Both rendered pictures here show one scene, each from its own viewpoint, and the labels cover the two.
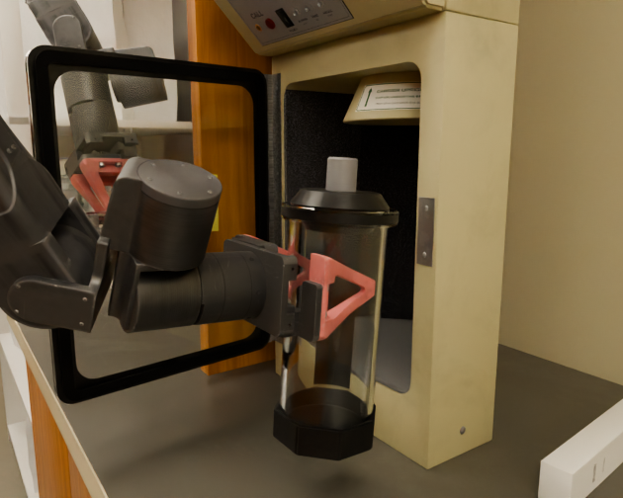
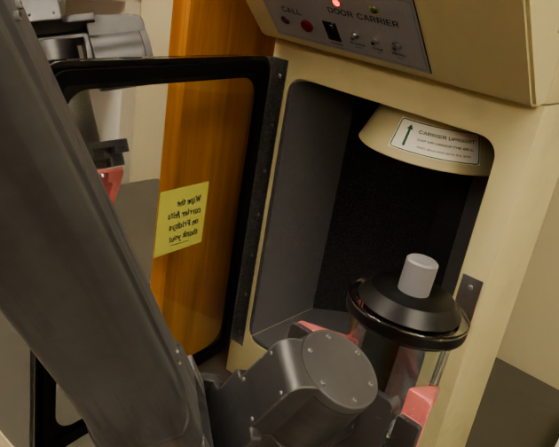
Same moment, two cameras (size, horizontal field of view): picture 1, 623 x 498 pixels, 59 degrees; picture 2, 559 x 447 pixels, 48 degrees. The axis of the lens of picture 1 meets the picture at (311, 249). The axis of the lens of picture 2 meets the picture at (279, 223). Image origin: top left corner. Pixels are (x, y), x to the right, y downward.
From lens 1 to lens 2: 0.32 m
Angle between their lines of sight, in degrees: 20
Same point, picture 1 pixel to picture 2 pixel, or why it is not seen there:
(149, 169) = (312, 361)
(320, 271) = (421, 411)
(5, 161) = (177, 379)
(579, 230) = not seen: hidden behind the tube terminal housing
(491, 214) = (515, 281)
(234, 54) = (227, 19)
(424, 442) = not seen: outside the picture
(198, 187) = (358, 378)
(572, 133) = not seen: hidden behind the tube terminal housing
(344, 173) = (427, 281)
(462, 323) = (469, 381)
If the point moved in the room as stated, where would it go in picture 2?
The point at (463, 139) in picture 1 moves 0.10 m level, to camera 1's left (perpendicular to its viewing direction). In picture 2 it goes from (518, 223) to (426, 217)
